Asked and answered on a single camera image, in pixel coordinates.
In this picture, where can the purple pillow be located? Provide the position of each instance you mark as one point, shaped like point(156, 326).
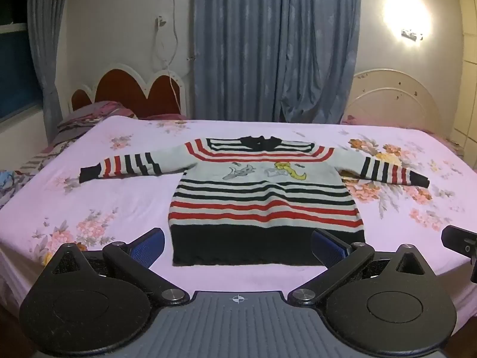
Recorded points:
point(93, 113)

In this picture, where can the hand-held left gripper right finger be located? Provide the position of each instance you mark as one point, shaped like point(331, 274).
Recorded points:
point(329, 248)

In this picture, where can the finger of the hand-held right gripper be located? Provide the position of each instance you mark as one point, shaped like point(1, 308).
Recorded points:
point(458, 240)

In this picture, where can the striped knit sweater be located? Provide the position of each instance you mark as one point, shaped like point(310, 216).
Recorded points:
point(261, 201)

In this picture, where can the cream round headboard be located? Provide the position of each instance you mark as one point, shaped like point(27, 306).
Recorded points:
point(391, 100)

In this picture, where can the grey striped blanket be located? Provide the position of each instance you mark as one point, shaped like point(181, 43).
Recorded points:
point(41, 160)

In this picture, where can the dark window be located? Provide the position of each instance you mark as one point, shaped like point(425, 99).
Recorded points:
point(15, 52)

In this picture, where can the wide blue-grey curtain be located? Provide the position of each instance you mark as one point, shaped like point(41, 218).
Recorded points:
point(275, 44)

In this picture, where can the narrow blue-grey curtain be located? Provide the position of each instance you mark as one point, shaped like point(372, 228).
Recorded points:
point(46, 44)

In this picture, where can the pink floral bed sheet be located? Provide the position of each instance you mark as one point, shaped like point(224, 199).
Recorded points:
point(123, 201)

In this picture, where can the glowing wall lamp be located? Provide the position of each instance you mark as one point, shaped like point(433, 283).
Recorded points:
point(410, 33)

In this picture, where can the cream wardrobe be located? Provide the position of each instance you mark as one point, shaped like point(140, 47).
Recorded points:
point(465, 63)

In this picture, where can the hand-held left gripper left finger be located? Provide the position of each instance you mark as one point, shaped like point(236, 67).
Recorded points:
point(149, 247)

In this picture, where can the red heart-shaped headboard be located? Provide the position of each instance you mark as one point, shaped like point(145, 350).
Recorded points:
point(126, 97)

